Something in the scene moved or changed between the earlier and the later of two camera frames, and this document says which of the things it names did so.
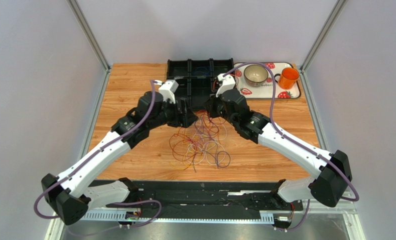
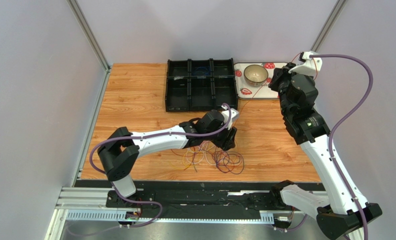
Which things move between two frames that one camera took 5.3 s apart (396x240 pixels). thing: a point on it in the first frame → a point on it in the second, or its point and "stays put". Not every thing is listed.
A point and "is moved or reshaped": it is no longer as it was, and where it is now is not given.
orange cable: x=201 y=141 is moved or reshaped
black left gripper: x=185 y=119 → x=226 y=143
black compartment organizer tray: x=196 y=78 stays put
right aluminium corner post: x=317 y=44 stays put
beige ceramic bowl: x=255 y=75 stays put
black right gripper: x=216 y=108 → x=276 y=80
